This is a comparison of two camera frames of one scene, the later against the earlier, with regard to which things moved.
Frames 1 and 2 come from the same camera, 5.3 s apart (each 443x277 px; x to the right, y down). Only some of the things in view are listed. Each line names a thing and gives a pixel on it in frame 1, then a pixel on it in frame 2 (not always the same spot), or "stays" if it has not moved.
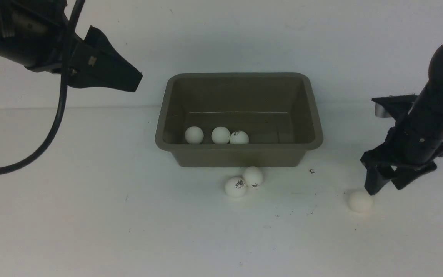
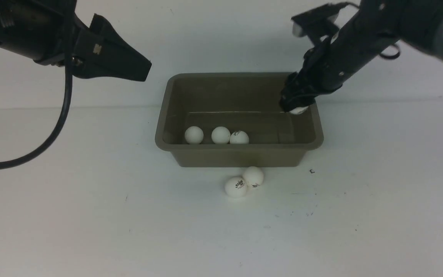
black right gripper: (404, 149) to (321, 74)
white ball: (220, 135) stays
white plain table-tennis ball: (194, 135) stays
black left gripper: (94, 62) to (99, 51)
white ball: (239, 137) stays
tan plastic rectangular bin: (279, 111) stays
